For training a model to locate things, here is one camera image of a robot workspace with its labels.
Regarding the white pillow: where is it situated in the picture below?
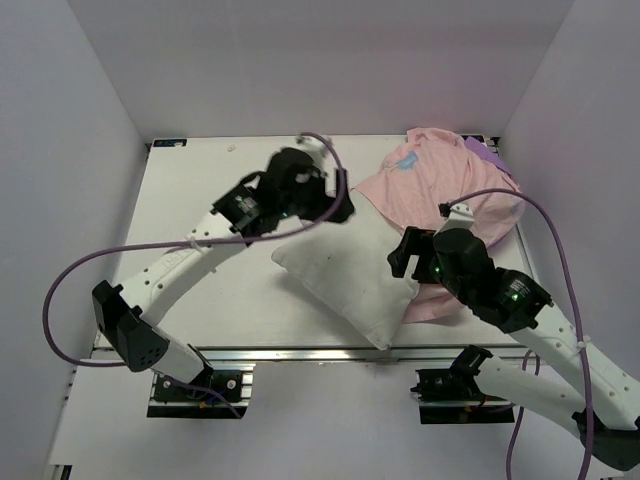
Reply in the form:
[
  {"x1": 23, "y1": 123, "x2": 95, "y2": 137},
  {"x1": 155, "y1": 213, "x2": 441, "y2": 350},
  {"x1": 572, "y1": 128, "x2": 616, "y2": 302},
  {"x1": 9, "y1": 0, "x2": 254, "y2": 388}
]
[{"x1": 271, "y1": 190, "x2": 419, "y2": 351}]

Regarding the pink and purple Frozen pillowcase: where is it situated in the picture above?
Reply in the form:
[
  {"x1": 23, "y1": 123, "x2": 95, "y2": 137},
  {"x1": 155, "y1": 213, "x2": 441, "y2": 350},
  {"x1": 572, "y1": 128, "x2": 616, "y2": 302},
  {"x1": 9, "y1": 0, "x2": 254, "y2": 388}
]
[{"x1": 349, "y1": 127, "x2": 525, "y2": 325}]

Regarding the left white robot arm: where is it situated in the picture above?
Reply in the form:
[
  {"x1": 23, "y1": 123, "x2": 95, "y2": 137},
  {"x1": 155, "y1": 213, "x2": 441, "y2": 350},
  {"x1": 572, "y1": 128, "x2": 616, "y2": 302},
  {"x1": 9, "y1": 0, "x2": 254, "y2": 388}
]
[{"x1": 92, "y1": 136, "x2": 355, "y2": 399}]

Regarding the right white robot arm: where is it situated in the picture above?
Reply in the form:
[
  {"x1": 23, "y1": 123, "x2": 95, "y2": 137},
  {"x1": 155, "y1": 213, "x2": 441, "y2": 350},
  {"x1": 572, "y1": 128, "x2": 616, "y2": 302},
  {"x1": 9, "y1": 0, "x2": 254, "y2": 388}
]
[{"x1": 388, "y1": 227, "x2": 639, "y2": 471}]

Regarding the blue label sticker left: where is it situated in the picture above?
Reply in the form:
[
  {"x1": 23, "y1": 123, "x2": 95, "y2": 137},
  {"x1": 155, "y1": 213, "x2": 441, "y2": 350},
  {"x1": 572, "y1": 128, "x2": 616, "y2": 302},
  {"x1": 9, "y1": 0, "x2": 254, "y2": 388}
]
[{"x1": 152, "y1": 138, "x2": 187, "y2": 148}]

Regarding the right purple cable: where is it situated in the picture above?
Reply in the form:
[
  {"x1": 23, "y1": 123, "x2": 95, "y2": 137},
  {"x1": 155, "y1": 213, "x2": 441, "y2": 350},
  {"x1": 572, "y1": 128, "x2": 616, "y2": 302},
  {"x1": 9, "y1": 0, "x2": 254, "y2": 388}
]
[{"x1": 438, "y1": 188, "x2": 596, "y2": 480}]

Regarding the purple cable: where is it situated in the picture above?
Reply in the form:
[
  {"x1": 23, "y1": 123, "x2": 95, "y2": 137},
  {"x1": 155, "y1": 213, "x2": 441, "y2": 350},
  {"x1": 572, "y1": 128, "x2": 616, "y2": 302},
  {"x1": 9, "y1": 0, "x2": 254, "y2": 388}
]
[
  {"x1": 438, "y1": 188, "x2": 596, "y2": 480},
  {"x1": 42, "y1": 132, "x2": 351, "y2": 419}
]

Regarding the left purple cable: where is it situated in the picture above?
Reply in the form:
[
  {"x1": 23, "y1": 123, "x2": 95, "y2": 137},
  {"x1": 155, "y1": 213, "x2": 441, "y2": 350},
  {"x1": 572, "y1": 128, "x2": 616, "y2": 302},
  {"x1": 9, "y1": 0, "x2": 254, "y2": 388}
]
[{"x1": 42, "y1": 132, "x2": 351, "y2": 419}]

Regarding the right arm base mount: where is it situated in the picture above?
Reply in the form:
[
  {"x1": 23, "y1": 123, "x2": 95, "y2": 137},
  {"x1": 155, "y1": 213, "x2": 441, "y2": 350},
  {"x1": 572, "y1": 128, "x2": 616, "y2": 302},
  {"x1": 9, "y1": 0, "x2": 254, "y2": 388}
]
[{"x1": 410, "y1": 345, "x2": 515, "y2": 425}]

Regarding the aluminium table front rail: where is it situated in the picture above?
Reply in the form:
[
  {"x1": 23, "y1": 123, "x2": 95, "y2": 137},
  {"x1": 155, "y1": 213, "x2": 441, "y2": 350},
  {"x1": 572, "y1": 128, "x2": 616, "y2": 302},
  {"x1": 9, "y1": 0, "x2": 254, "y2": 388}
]
[{"x1": 199, "y1": 346, "x2": 464, "y2": 363}]

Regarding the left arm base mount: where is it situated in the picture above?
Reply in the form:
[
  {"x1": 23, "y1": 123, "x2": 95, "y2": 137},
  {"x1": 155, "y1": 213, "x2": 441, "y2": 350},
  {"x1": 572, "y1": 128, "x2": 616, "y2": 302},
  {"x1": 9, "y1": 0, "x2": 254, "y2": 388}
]
[{"x1": 146, "y1": 363, "x2": 254, "y2": 420}]

